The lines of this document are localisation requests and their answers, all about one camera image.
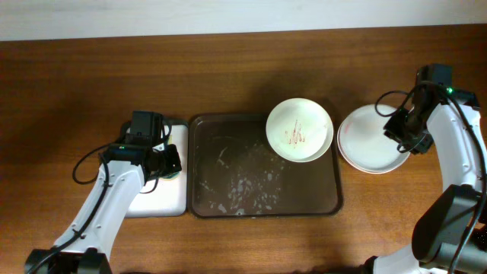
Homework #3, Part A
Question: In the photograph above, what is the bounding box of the green yellow sponge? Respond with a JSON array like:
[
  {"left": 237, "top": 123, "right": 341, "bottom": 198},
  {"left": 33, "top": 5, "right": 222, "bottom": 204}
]
[{"left": 159, "top": 172, "right": 180, "bottom": 180}]

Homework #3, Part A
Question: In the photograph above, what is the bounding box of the pale green plate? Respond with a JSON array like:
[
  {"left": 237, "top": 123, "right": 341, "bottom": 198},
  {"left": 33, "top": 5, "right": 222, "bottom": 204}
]
[{"left": 336, "top": 104, "right": 412, "bottom": 173}]

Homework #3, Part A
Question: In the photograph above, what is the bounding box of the cream white plate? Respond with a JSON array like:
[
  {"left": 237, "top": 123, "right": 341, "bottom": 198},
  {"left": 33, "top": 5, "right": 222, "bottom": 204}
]
[{"left": 266, "top": 98, "right": 334, "bottom": 163}]

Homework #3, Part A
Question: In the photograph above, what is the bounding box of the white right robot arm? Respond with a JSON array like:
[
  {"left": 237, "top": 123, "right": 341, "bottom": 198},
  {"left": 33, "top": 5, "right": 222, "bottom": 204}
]
[{"left": 365, "top": 84, "right": 486, "bottom": 273}]

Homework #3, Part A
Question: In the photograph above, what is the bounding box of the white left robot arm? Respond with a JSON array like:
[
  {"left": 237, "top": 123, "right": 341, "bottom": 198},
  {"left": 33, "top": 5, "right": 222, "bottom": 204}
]
[{"left": 24, "top": 143, "right": 182, "bottom": 273}]

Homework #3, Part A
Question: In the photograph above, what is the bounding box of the white tray with black rim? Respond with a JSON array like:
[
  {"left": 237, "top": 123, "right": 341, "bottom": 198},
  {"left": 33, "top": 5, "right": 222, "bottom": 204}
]
[{"left": 126, "top": 119, "right": 189, "bottom": 218}]

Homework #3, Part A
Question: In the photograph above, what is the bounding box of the brown plastic tray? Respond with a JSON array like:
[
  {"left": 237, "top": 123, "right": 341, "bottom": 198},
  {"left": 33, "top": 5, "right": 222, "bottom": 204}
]
[{"left": 187, "top": 114, "right": 343, "bottom": 218}]

